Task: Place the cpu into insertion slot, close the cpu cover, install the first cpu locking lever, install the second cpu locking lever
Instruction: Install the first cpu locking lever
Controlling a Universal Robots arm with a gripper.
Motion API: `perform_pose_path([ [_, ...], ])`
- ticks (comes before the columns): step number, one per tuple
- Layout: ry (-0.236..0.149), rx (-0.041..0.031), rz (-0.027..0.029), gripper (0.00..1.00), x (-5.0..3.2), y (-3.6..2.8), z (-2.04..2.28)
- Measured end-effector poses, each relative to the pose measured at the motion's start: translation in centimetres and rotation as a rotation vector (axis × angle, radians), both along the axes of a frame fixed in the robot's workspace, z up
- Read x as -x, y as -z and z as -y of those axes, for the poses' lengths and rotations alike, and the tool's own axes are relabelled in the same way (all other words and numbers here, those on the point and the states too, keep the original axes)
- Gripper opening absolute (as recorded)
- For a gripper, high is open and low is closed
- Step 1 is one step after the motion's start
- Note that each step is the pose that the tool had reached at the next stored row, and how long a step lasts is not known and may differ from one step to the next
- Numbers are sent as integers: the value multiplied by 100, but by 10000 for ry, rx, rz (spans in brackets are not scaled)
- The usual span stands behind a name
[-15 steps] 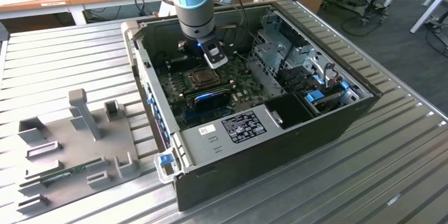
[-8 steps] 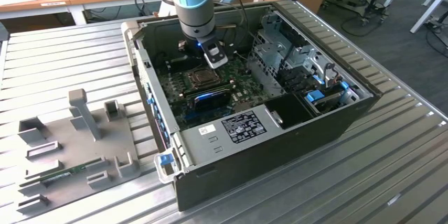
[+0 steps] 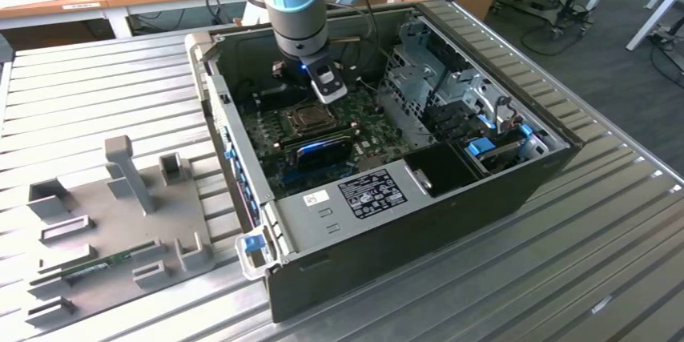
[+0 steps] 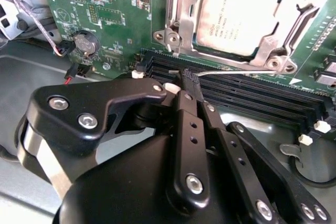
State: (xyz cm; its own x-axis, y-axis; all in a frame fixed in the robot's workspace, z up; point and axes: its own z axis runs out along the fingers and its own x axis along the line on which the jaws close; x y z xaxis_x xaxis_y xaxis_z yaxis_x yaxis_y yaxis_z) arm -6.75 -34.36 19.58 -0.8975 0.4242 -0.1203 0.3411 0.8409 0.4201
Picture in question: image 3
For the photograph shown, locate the green motherboard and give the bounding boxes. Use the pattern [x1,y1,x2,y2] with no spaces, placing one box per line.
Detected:
[235,77,423,195]

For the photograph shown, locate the small white table label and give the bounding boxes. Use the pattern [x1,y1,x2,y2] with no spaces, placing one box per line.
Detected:
[589,296,616,316]

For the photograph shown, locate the black and gray PC case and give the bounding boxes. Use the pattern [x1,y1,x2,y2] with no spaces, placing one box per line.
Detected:
[184,0,595,324]

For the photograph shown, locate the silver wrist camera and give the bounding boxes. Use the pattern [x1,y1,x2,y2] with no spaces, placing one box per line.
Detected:
[307,59,349,105]

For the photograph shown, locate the CPU socket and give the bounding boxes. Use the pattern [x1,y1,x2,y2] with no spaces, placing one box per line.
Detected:
[285,97,347,137]

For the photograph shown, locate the silver CPU with green edge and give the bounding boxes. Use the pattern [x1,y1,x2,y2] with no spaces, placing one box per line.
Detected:
[293,104,331,126]

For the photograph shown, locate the gray power supply unit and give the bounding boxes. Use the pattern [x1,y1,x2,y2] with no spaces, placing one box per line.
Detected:
[265,159,432,257]

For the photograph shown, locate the black disk wire bundle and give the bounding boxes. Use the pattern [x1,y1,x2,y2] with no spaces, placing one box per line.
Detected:
[492,94,524,135]

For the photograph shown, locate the metal socket cover frame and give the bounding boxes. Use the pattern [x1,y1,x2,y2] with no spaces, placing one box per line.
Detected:
[288,98,343,135]

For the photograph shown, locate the gray parts rack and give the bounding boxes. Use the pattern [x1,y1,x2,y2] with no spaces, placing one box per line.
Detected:
[24,135,219,329]

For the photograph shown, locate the silver drive bay cage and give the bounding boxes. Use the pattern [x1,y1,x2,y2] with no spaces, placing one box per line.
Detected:
[380,11,552,161]

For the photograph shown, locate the blue case release latch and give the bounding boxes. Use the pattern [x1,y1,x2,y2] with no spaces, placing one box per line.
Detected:
[243,235,267,255]

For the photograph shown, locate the black graphics card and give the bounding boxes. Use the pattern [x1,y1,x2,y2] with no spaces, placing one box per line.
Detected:
[285,135,359,178]

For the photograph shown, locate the green RAM stick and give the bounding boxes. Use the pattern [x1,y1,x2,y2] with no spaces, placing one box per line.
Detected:
[61,251,135,279]
[276,128,359,150]

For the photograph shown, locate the white table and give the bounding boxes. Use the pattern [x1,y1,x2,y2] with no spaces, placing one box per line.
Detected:
[584,0,684,53]

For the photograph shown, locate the hard disk in blue carrier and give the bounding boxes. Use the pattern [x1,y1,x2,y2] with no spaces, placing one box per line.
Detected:
[463,137,528,177]

